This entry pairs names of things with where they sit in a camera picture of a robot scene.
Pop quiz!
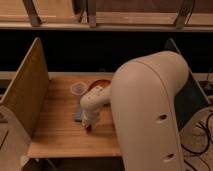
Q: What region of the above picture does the red pepper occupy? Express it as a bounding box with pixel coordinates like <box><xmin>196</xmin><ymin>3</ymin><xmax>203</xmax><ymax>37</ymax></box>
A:
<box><xmin>85</xmin><ymin>124</ymin><xmax>93</xmax><ymax>132</ymax></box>

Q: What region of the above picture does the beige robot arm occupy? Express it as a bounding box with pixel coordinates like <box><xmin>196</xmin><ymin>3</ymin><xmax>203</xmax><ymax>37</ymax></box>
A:
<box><xmin>80</xmin><ymin>51</ymin><xmax>189</xmax><ymax>171</ymax></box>

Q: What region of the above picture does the brown bowl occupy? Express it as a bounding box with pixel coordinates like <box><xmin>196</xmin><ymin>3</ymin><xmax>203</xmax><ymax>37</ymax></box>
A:
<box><xmin>88</xmin><ymin>79</ymin><xmax>111</xmax><ymax>90</ymax></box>

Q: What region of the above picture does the clear plastic cup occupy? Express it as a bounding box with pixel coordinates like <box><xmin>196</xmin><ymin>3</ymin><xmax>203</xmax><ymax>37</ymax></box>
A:
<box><xmin>70</xmin><ymin>82</ymin><xmax>88</xmax><ymax>96</ymax></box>

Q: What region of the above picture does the left wooden side panel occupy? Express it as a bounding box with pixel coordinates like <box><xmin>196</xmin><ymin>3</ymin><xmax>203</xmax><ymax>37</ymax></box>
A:
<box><xmin>0</xmin><ymin>38</ymin><xmax>49</xmax><ymax>137</ymax></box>

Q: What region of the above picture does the right dark side panel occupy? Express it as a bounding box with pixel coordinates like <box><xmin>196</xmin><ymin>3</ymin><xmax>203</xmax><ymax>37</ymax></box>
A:
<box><xmin>155</xmin><ymin>39</ymin><xmax>210</xmax><ymax>131</ymax></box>

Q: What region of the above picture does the wooden shelf frame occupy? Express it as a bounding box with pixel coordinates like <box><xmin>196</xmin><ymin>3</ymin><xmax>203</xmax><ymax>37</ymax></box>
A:
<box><xmin>0</xmin><ymin>0</ymin><xmax>213</xmax><ymax>33</ymax></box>

